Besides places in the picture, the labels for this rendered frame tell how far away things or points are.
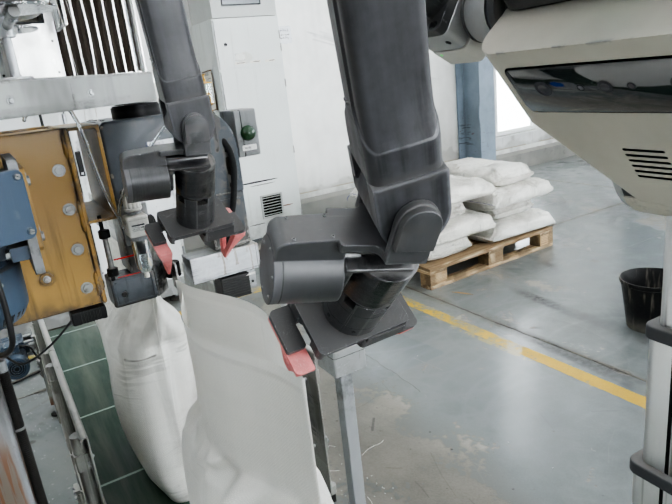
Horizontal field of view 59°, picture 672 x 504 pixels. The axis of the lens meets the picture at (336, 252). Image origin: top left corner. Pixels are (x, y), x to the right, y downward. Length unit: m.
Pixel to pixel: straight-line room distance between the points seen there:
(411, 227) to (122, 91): 0.77
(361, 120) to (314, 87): 5.48
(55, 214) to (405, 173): 0.79
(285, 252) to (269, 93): 4.56
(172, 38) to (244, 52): 4.11
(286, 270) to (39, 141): 0.71
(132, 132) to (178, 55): 0.32
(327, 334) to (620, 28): 0.46
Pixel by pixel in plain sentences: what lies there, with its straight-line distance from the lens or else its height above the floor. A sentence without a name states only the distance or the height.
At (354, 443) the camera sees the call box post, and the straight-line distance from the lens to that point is 1.37.
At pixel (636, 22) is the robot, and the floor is 1.40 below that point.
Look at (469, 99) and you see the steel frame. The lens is 6.95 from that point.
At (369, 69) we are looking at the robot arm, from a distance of 0.38.
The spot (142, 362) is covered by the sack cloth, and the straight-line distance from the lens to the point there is 1.49.
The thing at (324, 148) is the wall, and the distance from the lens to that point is 5.94.
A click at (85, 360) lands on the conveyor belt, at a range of 2.62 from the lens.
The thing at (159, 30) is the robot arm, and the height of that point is 1.45.
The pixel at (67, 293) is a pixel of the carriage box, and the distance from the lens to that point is 1.14.
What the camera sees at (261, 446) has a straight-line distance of 0.85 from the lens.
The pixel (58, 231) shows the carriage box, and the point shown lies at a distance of 1.12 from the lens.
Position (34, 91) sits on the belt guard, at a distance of 0.97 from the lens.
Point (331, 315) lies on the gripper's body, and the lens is 0.55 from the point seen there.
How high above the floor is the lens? 1.38
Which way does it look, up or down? 17 degrees down
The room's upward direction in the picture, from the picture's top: 6 degrees counter-clockwise
